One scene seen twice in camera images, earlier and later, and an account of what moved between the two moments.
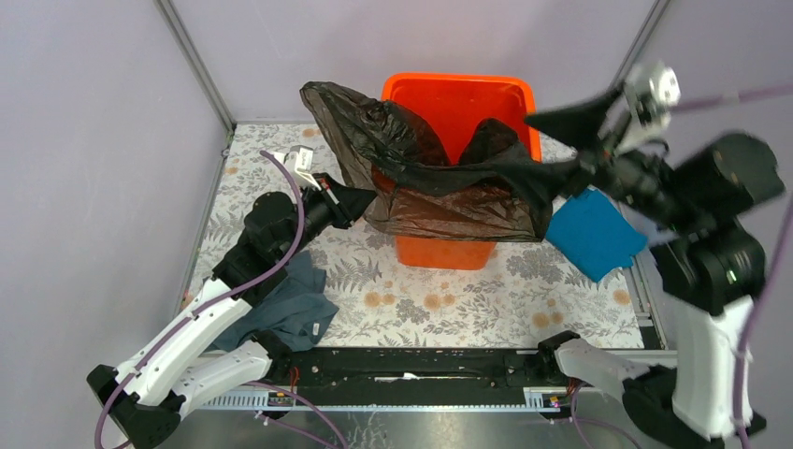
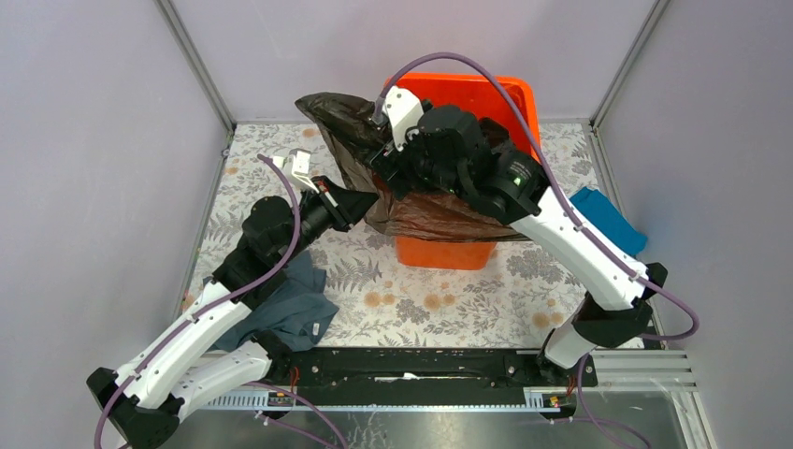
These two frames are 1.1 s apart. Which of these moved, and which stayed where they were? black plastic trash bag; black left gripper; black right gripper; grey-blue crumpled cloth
Moved: black right gripper
Stayed: grey-blue crumpled cloth; black plastic trash bag; black left gripper
